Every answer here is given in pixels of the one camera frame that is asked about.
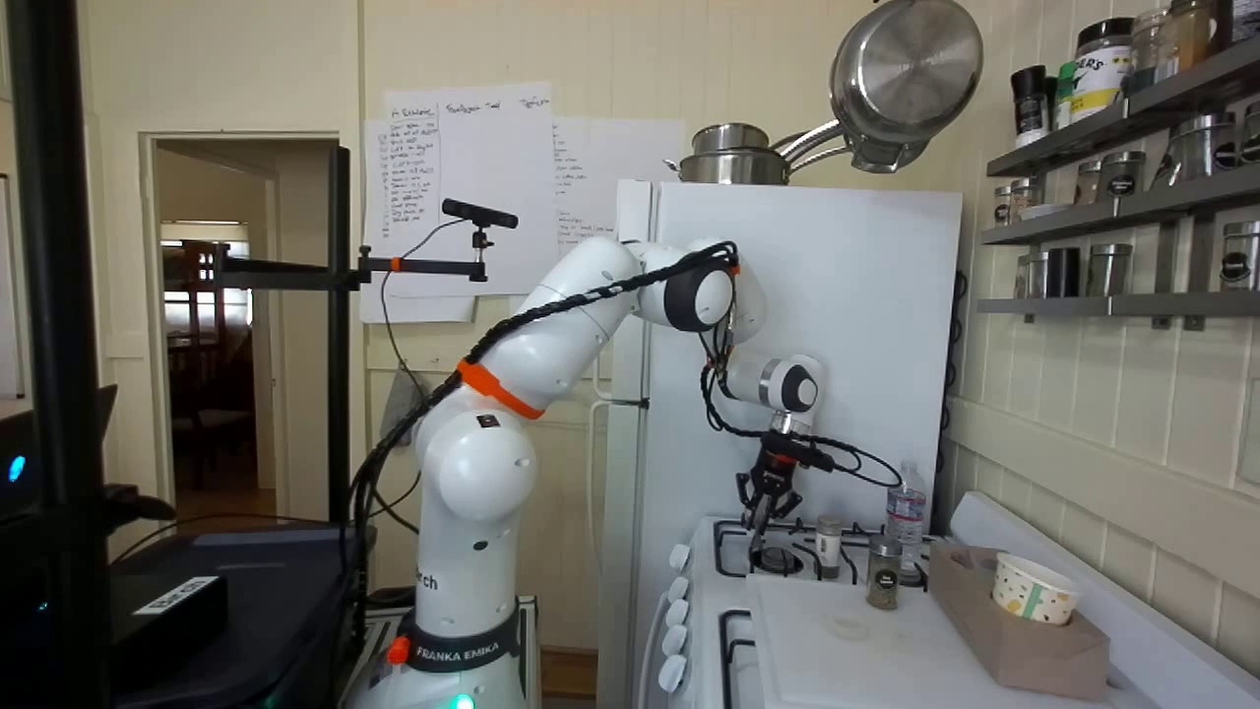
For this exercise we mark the patterned white paper cup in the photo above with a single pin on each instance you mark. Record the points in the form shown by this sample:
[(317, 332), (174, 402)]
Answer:
[(1031, 591)]

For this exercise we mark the black equipment case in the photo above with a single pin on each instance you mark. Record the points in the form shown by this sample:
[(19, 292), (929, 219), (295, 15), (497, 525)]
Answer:
[(249, 603)]

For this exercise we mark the white green labelled jar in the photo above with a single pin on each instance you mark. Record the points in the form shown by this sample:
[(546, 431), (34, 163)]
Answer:
[(1096, 71)]

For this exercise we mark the amber glass jar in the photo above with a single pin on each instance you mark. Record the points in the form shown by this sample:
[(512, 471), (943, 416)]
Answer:
[(1188, 37)]

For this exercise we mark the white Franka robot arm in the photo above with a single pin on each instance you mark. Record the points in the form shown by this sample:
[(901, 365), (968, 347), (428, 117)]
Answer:
[(474, 487)]

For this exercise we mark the small metal spice tin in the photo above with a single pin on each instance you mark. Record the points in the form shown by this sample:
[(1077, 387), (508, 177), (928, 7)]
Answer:
[(1109, 177), (1195, 147), (1008, 204), (1029, 273), (1063, 273), (1109, 269), (1243, 257)]

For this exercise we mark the wooden cutting board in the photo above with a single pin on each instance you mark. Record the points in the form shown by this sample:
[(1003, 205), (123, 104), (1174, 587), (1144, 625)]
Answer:
[(1016, 650)]

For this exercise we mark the handwritten white paper sheet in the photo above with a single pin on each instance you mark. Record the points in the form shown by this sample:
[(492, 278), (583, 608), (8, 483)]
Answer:
[(458, 152)]

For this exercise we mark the white stove knob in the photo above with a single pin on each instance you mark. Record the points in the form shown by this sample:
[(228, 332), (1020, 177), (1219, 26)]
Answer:
[(674, 640), (670, 675), (677, 587), (674, 613), (677, 558)]

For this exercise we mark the black spice jar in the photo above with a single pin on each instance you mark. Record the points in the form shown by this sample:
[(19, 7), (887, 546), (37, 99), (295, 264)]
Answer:
[(1029, 104)]

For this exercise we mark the thin black stand pole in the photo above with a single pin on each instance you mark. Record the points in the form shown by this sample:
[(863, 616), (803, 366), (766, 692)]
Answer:
[(340, 339)]

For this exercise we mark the small white cup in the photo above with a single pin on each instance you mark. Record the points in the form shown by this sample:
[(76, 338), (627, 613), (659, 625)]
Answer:
[(828, 549)]

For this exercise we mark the grey metal grinder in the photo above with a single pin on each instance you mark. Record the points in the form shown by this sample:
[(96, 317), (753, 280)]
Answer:
[(883, 578)]

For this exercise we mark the clear plastic bottle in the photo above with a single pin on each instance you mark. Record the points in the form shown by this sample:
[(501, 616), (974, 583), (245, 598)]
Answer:
[(908, 517)]

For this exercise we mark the black camera on mount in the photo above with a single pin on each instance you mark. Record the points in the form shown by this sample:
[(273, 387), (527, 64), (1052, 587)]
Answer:
[(479, 209)]

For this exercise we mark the dark wall shelf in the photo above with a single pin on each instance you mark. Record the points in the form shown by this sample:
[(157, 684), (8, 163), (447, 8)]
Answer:
[(1126, 209), (1114, 303), (1144, 112)]

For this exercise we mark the steel pot with lid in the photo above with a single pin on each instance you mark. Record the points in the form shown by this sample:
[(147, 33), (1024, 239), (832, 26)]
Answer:
[(735, 160)]

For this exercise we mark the thick black frame post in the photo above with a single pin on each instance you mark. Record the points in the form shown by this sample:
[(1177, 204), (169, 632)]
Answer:
[(59, 355)]

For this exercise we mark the plain white paper sheet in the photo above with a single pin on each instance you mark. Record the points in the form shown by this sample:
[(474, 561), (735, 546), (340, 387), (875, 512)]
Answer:
[(610, 170)]

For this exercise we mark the white refrigerator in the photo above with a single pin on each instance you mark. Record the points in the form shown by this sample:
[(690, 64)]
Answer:
[(867, 330)]

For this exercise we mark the hanging steel pan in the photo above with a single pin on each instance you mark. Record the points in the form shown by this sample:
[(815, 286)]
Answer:
[(908, 71)]

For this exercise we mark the black stove burner grate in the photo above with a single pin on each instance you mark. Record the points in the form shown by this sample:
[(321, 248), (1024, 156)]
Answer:
[(787, 558)]

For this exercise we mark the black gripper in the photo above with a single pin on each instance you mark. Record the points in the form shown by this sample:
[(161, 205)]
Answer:
[(782, 458)]

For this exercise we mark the white gas stove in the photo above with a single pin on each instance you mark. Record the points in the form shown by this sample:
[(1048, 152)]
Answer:
[(812, 642)]

